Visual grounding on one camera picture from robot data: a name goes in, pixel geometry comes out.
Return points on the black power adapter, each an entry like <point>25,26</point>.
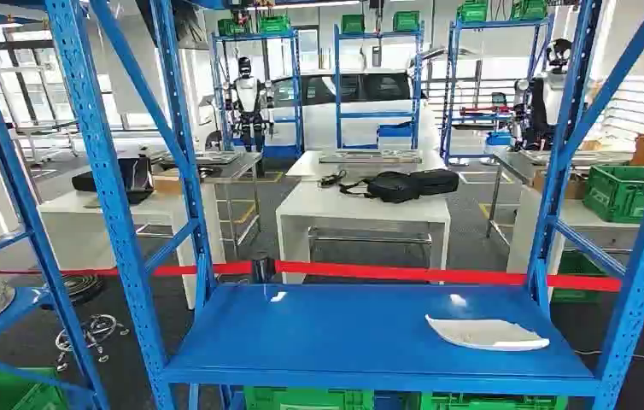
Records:
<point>330,179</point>

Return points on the white panel-leg table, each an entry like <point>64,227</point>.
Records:
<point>356,212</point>
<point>525,237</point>
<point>67,237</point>

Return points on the white topped steel bench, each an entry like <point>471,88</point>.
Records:
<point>310,167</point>

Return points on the metal parts tray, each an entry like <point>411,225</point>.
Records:
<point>599,157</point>
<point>220,158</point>
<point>370,156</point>

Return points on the black backpack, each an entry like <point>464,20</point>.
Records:
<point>392,188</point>

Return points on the white car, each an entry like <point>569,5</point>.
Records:
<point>322,121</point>

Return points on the red barrier belt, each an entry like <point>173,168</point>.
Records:
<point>390,273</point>

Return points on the steel workbench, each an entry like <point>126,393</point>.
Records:
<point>511,161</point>
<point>231,170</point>

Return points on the blue plastic bin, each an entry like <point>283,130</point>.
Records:
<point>498,139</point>
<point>395,131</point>

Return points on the black zip case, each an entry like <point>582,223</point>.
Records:
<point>435,181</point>

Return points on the blue steel shelving rack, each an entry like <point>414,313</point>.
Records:
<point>337,85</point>
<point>297,85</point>
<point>449,85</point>
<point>30,226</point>
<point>356,339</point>

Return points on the black white humanoid robot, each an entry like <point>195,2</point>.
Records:
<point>248,99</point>
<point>545,96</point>

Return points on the small cardboard box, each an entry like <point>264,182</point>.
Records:
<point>166,185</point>

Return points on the black laptop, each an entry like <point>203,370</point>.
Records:
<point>138,178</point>

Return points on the long red car part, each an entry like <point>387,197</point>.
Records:
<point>483,110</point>

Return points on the black soft bag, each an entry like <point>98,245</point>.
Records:
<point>81,181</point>

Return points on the chrome car emblem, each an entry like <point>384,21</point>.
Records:
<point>93,331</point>

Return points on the black belt barrier post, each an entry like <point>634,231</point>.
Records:
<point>263,269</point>

